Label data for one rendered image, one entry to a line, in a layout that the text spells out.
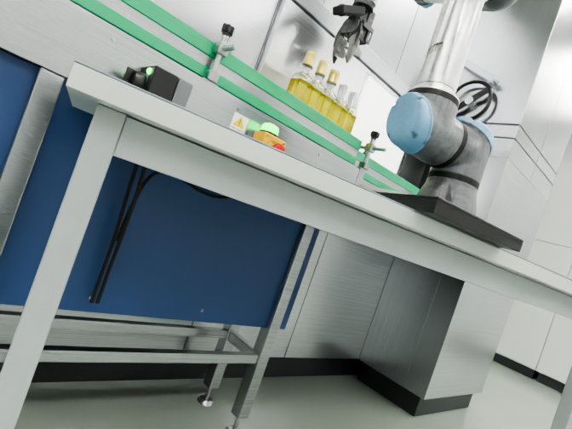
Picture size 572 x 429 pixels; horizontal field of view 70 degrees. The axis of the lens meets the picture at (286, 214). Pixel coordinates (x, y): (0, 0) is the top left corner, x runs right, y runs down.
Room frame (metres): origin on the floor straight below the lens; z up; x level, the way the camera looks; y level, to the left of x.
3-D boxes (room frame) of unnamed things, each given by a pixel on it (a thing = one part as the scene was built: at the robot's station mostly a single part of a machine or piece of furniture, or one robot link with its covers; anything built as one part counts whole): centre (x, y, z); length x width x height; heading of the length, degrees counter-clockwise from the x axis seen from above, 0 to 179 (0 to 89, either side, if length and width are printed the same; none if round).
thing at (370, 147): (1.32, -0.17, 0.95); 0.17 x 0.03 x 0.12; 43
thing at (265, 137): (0.98, 0.10, 0.79); 0.07 x 0.07 x 0.07; 43
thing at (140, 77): (0.75, 0.35, 0.79); 0.04 x 0.03 x 0.04; 43
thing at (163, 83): (0.79, 0.31, 0.79); 0.08 x 0.08 x 0.08; 43
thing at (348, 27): (1.35, -0.02, 1.35); 0.09 x 0.08 x 0.12; 134
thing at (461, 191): (0.96, -0.35, 0.82); 0.15 x 0.15 x 0.10
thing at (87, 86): (1.55, -0.04, 0.73); 1.58 x 1.52 x 0.04; 117
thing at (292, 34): (1.61, -0.09, 1.15); 0.90 x 0.03 x 0.34; 133
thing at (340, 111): (1.37, -0.04, 0.99); 0.06 x 0.06 x 0.21; 42
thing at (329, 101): (1.33, 0.00, 0.99); 0.06 x 0.06 x 0.21; 44
